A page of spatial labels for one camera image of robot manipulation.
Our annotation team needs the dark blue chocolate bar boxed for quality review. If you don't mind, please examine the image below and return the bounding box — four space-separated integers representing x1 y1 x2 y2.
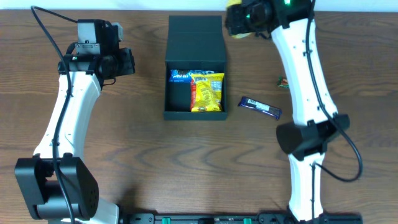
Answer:
238 96 282 120

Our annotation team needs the green red KitKat bar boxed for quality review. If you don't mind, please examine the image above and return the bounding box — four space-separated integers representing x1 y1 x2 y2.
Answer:
277 76 289 88

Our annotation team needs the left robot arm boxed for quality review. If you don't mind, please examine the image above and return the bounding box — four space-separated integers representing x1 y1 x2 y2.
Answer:
14 19 135 223

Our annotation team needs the black gift box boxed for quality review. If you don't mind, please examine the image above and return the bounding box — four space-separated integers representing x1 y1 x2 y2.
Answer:
163 16 228 121

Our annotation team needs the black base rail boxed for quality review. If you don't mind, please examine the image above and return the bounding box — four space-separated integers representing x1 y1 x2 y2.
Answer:
118 212 363 224

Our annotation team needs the blue Oreo cookie pack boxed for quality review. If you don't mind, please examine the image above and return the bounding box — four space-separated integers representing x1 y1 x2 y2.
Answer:
169 69 215 83

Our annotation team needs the yellow snack bag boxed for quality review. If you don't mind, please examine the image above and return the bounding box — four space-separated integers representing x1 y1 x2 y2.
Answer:
191 73 224 113

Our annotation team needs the red snack bag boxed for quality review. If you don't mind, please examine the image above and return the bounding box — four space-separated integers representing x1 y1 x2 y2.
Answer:
190 80 197 112

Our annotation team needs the yellow candy jar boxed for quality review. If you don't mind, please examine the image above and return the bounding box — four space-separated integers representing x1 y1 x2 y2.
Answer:
224 0 250 39

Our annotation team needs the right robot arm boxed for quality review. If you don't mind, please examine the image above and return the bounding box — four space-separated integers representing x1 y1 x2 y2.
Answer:
225 0 349 223

